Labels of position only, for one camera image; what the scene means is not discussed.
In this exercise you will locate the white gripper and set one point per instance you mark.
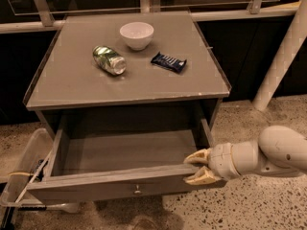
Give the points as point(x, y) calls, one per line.
point(222, 161)

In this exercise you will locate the grey top drawer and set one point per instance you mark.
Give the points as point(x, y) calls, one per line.
point(97, 159)

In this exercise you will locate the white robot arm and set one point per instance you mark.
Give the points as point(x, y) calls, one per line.
point(278, 151)

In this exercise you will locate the grey drawer cabinet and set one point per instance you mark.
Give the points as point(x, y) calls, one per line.
point(70, 78)

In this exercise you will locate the dark blue candy bar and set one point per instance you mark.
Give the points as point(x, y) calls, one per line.
point(169, 63)

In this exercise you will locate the white ceramic bowl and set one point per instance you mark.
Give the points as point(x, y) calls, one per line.
point(137, 35)

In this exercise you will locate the green soda can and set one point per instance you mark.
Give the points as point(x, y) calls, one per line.
point(109, 60)

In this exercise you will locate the white stick in bin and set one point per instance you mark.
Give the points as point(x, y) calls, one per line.
point(30, 182)

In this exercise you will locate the metal railing with glass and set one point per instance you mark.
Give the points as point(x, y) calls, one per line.
point(153, 4)

